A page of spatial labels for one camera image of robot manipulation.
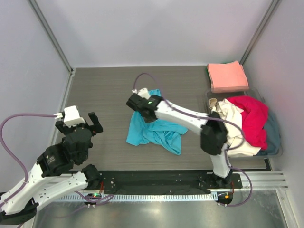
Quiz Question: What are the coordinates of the turquoise t shirt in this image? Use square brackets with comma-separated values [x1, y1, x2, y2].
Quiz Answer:
[126, 89, 188, 155]

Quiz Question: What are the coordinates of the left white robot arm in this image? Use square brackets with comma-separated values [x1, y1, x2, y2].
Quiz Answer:
[0, 111, 103, 225]

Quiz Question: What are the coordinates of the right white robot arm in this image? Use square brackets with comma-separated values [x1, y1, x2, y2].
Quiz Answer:
[126, 93, 233, 188]

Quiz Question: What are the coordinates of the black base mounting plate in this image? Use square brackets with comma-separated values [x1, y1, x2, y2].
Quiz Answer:
[100, 170, 243, 196]

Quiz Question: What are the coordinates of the cream t shirt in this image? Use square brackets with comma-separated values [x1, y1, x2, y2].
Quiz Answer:
[209, 98, 261, 157]

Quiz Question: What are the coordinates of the folded pink t shirt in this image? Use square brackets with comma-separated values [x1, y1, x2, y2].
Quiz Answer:
[207, 61, 249, 93]

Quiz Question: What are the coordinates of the clear plastic bin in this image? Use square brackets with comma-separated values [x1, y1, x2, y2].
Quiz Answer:
[204, 87, 283, 158]

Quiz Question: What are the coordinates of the red t shirt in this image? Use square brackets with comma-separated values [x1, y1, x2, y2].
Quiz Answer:
[228, 95, 268, 150]

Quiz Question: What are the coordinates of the teal grey t shirt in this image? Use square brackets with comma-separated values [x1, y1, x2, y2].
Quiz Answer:
[257, 110, 281, 156]

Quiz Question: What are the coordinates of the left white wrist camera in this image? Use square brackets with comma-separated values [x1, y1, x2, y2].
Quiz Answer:
[63, 105, 86, 128]

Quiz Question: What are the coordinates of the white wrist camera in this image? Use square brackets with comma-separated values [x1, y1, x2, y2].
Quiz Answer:
[63, 105, 86, 128]
[132, 88, 150, 100]

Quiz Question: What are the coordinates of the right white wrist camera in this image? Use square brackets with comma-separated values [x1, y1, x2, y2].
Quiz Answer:
[132, 88, 150, 100]

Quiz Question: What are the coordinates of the slotted grey cable duct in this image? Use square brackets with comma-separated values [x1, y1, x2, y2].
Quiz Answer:
[55, 192, 218, 203]

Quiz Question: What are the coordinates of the left aluminium frame post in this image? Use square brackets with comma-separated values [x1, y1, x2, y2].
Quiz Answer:
[28, 0, 74, 74]

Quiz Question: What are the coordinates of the aluminium frame post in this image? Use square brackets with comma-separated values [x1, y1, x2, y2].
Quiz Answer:
[239, 0, 282, 65]
[28, 0, 74, 74]

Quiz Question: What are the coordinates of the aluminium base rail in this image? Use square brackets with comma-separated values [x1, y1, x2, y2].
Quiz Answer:
[247, 171, 289, 190]

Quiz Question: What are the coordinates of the right aluminium frame post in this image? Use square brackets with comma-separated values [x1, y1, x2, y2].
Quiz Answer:
[239, 0, 282, 65]

